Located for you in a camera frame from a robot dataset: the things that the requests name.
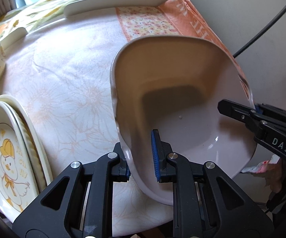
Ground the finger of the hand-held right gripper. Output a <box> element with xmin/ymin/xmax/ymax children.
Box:
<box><xmin>254</xmin><ymin>103</ymin><xmax>286</xmax><ymax>131</ymax></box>
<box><xmin>217</xmin><ymin>99</ymin><xmax>266</xmax><ymax>139</ymax></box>

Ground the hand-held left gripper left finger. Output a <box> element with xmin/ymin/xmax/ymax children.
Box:
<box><xmin>12</xmin><ymin>141</ymin><xmax>131</xmax><ymax>238</ymax></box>

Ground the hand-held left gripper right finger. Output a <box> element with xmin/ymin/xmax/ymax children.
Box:
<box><xmin>151</xmin><ymin>129</ymin><xmax>274</xmax><ymax>238</ymax></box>

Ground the large white square bowl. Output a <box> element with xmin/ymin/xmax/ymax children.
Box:
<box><xmin>110</xmin><ymin>35</ymin><xmax>259</xmax><ymax>206</ymax></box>

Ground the plain white plate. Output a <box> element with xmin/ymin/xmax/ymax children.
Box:
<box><xmin>0</xmin><ymin>95</ymin><xmax>54</xmax><ymax>186</ymax></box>

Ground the yellow duck print plate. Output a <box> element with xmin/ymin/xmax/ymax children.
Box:
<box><xmin>0</xmin><ymin>100</ymin><xmax>47</xmax><ymax>194</ymax></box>

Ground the cream duck print plate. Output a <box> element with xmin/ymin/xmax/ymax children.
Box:
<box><xmin>0</xmin><ymin>103</ymin><xmax>40</xmax><ymax>212</ymax></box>

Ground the pink patterned cloth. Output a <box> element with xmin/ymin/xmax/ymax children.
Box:
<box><xmin>241</xmin><ymin>154</ymin><xmax>282</xmax><ymax>176</ymax></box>

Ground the white floral tablecloth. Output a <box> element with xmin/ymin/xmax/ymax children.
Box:
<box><xmin>0</xmin><ymin>12</ymin><xmax>178</xmax><ymax>237</ymax></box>

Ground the orange floral cloth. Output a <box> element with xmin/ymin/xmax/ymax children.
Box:
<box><xmin>115</xmin><ymin>0</ymin><xmax>254</xmax><ymax>105</ymax></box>

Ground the long white tray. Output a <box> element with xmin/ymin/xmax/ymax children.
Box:
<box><xmin>64</xmin><ymin>0</ymin><xmax>174</xmax><ymax>18</ymax></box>

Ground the green floral quilt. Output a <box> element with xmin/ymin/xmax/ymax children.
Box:
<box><xmin>0</xmin><ymin>0</ymin><xmax>182</xmax><ymax>47</ymax></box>

